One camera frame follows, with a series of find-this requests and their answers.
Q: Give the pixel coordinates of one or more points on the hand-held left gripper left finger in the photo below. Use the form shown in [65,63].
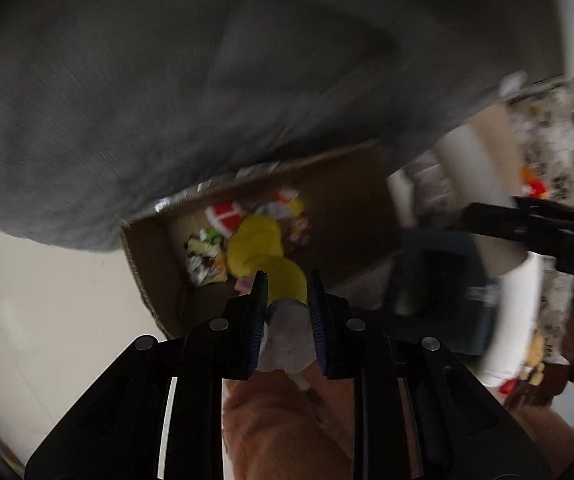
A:
[259,322]

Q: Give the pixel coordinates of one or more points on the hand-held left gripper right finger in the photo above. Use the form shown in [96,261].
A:
[317,325]

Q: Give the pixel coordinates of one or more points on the white paper tube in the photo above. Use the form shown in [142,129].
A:
[472,170]

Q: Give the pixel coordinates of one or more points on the cardboard box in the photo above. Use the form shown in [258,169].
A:
[347,220]

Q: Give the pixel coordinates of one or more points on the person's right forearm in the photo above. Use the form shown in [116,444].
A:
[552,427]

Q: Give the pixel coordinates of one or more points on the printed patterned cloth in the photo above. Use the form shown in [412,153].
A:
[547,130]

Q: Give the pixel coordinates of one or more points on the yellow soft item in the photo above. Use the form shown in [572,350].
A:
[262,247]

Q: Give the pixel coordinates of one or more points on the dark blue container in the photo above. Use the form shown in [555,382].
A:
[437,270]

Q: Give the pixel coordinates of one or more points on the colourful snack wrapper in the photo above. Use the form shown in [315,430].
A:
[289,207]
[204,255]

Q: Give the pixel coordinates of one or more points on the red white packet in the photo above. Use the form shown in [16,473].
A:
[224,215]

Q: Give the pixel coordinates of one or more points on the grey cloth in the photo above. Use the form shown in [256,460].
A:
[167,85]

